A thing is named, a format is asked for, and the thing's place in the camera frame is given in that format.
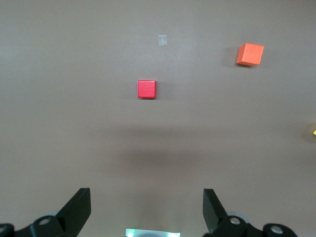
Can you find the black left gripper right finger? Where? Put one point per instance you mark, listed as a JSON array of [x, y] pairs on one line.
[[214, 217]]

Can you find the red wooden block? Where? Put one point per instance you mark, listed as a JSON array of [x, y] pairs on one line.
[[146, 89]]

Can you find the small clear tape piece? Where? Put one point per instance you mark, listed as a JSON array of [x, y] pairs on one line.
[[162, 40]]

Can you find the orange wooden block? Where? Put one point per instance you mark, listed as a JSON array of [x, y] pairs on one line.
[[249, 54]]

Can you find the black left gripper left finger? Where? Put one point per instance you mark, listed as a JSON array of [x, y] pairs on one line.
[[71, 217]]

